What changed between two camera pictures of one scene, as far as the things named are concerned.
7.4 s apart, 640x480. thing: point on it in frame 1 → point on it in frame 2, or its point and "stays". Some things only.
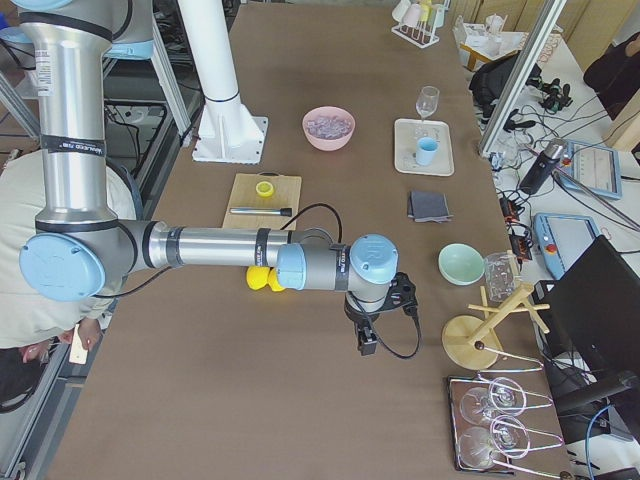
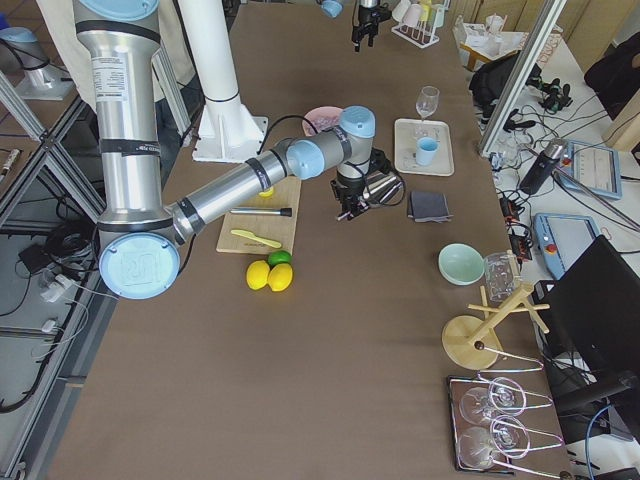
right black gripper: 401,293 → 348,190
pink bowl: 328,128 stays
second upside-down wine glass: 505,435 stays
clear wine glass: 427,101 stays
